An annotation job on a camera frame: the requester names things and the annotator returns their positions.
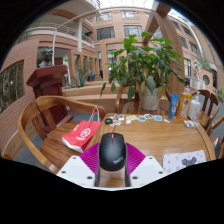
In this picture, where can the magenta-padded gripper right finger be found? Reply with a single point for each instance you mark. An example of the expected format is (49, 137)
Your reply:
(148, 170)

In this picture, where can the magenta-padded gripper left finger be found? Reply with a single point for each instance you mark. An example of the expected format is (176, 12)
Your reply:
(75, 170)

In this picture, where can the black computer mouse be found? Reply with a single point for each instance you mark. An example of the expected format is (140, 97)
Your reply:
(112, 151)

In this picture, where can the white and grey mouse pad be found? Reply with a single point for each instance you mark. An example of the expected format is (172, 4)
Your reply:
(183, 161)

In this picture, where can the red and white bag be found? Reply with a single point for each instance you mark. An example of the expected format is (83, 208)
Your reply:
(81, 135)

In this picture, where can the small blue card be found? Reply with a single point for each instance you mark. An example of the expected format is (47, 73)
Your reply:
(158, 118)

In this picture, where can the small black key fob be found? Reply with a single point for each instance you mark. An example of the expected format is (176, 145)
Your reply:
(108, 121)

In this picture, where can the clear wrapped packet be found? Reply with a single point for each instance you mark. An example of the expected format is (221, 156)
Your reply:
(190, 123)

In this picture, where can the yellow liquid bottle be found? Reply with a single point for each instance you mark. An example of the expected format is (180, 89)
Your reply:
(184, 105)

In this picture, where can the dark red wooden lectern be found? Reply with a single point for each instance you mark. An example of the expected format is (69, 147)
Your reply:
(50, 83)

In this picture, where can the spiky green plant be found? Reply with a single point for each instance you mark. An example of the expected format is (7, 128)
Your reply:
(82, 78)

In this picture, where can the leafy plant in white pot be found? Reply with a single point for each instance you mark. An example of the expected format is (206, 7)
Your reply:
(146, 63)

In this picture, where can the dark bust statue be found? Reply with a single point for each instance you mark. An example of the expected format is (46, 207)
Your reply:
(46, 58)

